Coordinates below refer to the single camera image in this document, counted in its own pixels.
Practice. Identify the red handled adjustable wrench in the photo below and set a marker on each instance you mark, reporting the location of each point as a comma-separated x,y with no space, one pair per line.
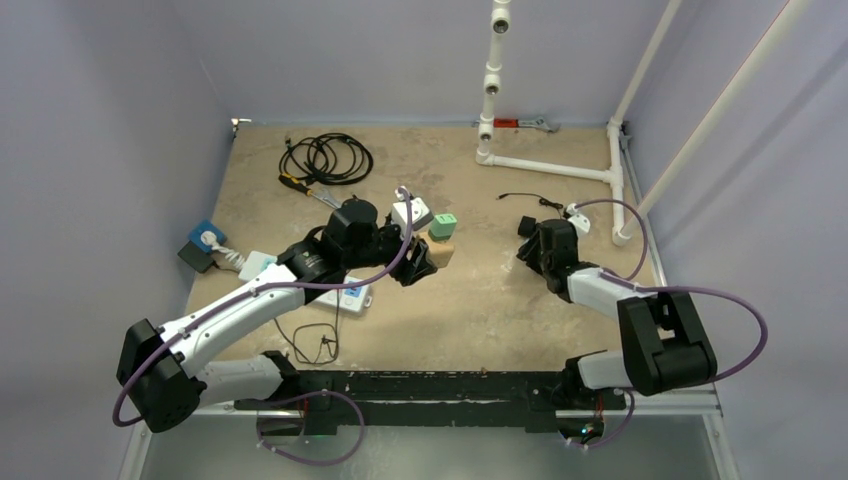
539,123

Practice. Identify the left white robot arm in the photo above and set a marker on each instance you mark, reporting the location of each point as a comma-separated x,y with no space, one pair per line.
166,372

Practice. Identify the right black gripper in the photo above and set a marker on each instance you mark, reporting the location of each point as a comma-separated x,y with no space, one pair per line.
532,238

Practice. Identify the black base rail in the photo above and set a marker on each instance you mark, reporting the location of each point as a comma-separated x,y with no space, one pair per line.
326,400

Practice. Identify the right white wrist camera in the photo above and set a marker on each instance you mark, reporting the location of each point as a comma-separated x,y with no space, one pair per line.
578,220

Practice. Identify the blue wall socket box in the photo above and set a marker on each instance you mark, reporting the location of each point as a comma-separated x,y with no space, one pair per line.
207,237

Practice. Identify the beige dragon cube socket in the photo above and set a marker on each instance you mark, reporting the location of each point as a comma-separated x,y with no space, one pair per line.
440,253

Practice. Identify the white colourful power strip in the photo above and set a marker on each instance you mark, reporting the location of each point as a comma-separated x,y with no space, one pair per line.
350,300

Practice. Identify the black plug adapter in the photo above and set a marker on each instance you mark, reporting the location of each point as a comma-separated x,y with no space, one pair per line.
527,224

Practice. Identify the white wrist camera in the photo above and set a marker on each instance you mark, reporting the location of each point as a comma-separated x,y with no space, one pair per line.
415,214
578,220

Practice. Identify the yellow handled screwdriver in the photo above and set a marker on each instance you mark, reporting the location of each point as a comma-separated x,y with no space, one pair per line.
294,184

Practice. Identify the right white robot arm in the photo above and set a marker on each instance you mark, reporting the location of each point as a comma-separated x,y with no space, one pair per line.
664,345

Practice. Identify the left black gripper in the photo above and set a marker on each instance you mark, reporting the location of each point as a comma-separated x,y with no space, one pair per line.
409,269

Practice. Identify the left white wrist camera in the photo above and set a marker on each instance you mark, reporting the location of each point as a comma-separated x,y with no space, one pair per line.
415,214

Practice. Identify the silver open-end wrench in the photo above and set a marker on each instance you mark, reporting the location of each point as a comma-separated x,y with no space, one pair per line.
325,197

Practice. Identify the green plug adapter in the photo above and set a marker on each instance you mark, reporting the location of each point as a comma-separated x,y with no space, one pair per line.
442,227

